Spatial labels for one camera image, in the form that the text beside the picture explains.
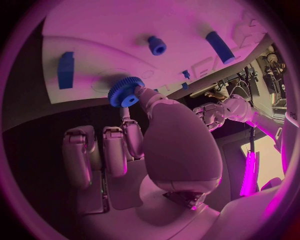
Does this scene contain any blue long cylinder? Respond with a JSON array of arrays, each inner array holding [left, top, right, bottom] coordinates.
[[205, 30, 237, 65]]

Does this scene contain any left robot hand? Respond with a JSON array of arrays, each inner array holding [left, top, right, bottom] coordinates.
[[192, 101, 227, 132]]

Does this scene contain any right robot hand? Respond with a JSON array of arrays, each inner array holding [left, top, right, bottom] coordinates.
[[61, 84, 224, 240]]

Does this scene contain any white cable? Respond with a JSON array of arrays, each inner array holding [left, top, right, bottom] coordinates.
[[230, 80, 252, 99]]

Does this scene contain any blue gear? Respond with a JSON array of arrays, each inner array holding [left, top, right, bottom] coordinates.
[[106, 76, 147, 109]]

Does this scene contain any blue block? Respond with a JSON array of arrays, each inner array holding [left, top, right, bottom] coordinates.
[[56, 51, 76, 90]]

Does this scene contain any blue short hollow cylinder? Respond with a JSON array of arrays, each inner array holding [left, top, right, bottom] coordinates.
[[146, 35, 168, 57]]

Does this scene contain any white task board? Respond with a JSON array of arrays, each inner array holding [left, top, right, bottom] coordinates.
[[41, 3, 269, 105]]

